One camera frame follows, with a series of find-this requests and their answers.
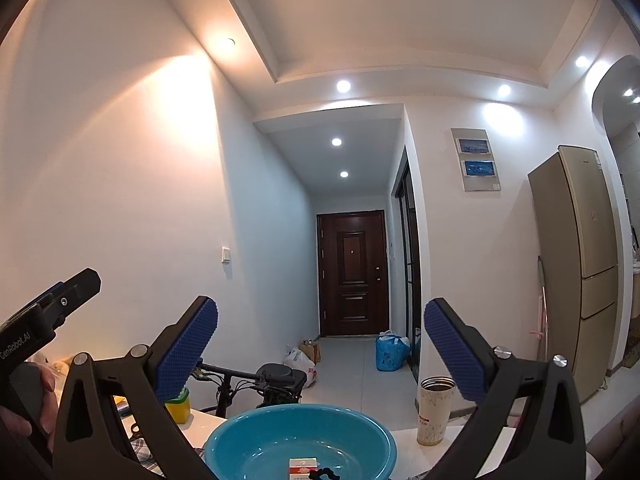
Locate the red white cigarette pack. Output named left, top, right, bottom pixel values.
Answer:
left=288, top=457, right=319, bottom=480

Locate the person left hand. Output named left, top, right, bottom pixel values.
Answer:
left=1, top=362, right=58, bottom=479

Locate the yellow green container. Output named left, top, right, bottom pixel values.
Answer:
left=165, top=387, right=191, bottom=425

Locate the plaid blue shirt cloth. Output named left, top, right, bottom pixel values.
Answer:
left=131, top=438, right=164, bottom=477

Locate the floral beige tumbler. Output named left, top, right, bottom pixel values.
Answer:
left=416, top=376, right=457, bottom=446

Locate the blue plastic basin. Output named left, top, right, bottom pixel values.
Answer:
left=203, top=404, right=397, bottom=479

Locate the blue shopping bag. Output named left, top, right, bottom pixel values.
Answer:
left=375, top=330, right=411, bottom=372

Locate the black framed glass door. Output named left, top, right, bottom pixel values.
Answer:
left=393, top=151, right=422, bottom=380

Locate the beige refrigerator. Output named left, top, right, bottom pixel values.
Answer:
left=528, top=145, right=618, bottom=402

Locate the dark brown entrance door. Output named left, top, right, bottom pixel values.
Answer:
left=317, top=210, right=390, bottom=337

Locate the electrical panel box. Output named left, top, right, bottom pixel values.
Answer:
left=450, top=128, right=501, bottom=192

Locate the bicycle handlebar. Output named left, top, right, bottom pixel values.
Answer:
left=191, top=359, right=307, bottom=418

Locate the white light switch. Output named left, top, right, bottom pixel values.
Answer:
left=221, top=246, right=231, bottom=264

